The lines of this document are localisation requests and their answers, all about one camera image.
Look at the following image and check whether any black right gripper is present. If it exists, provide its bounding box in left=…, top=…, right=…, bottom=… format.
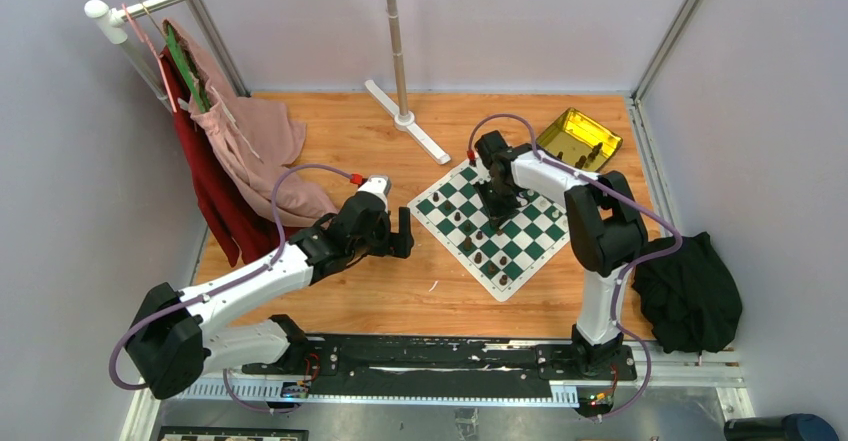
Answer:
left=473, top=175, right=522, bottom=228

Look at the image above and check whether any yellow tin box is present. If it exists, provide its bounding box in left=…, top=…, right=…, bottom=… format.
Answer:
left=536, top=107, right=623, bottom=172

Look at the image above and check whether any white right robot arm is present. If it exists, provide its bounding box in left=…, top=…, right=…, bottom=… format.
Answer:
left=468, top=131, right=648, bottom=379

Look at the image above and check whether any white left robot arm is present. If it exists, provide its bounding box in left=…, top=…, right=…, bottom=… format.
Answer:
left=118, top=191, right=414, bottom=400

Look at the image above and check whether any green white chess mat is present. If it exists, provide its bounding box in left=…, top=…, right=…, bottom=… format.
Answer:
left=409, top=161, right=570, bottom=302

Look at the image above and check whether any white clothes rack stand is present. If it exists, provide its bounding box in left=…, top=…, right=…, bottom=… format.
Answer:
left=364, top=0, right=451, bottom=165

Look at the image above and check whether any red cloth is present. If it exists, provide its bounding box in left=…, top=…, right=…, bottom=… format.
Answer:
left=158, top=47, right=293, bottom=268

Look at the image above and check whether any pink cloth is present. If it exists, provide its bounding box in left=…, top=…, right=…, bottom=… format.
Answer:
left=163, top=19, right=338, bottom=227

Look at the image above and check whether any black cloth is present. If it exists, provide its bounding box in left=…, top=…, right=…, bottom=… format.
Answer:
left=632, top=231, right=743, bottom=353

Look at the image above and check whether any green hanger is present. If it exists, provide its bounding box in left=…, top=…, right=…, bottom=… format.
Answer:
left=163, top=22, right=210, bottom=113

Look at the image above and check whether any white rack bar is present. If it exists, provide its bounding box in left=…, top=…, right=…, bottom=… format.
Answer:
left=84, top=0, right=293, bottom=111

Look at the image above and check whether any dark blue cylinder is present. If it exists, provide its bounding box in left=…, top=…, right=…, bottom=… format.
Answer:
left=723, top=413, right=840, bottom=441

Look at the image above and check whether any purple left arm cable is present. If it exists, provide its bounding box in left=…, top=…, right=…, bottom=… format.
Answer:
left=109, top=163, right=366, bottom=415

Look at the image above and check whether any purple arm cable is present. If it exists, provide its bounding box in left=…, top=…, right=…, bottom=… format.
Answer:
left=109, top=163, right=366, bottom=415
left=466, top=113, right=684, bottom=419

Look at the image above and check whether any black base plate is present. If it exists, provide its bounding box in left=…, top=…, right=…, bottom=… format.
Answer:
left=241, top=333, right=637, bottom=400

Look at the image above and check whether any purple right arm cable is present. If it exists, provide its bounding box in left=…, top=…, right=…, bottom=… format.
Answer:
left=466, top=113, right=684, bottom=419

